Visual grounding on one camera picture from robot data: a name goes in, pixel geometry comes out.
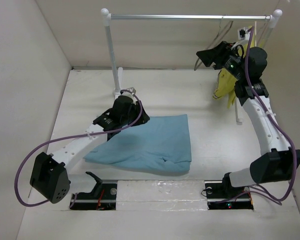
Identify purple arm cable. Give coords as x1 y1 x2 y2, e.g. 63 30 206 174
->
214 26 298 206
14 89 143 208

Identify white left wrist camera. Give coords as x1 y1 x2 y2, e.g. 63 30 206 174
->
120 87 137 99

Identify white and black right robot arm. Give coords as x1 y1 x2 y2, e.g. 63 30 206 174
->
196 41 300 197

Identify silver and white clothes rack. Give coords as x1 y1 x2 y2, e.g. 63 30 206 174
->
100 8 284 125

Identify silver metal hanger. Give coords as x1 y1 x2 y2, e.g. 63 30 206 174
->
193 21 234 71

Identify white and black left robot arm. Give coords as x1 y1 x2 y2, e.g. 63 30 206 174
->
30 95 150 204

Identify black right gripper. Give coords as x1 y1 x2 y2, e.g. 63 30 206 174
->
196 40 247 81

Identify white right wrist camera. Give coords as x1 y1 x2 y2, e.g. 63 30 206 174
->
237 26 252 41

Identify light blue trousers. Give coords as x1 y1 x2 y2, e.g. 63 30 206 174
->
84 114 192 175

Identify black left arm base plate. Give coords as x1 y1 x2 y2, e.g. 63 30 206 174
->
69 171 118 211

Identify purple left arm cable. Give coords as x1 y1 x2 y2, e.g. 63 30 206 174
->
14 89 143 208

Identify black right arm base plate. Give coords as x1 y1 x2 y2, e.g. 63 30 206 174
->
201 180 254 210

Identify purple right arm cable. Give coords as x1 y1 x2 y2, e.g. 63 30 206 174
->
214 26 298 206

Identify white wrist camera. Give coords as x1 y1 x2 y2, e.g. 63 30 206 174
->
120 87 137 99
237 26 252 41

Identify yellow-green garment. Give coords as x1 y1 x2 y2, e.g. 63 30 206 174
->
212 25 256 109

